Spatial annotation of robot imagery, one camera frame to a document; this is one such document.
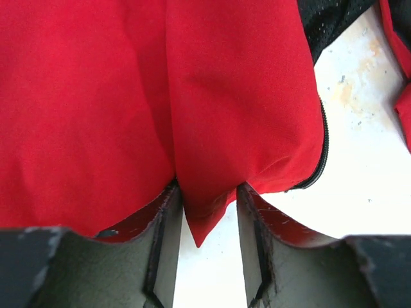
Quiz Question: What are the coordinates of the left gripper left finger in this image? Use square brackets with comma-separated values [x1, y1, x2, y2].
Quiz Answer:
[1, 182, 182, 307]

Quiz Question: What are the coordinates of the red zip jacket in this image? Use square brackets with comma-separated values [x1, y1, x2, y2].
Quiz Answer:
[0, 0, 411, 248]

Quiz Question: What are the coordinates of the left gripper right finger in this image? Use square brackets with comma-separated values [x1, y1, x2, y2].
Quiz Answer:
[236, 184, 410, 307]

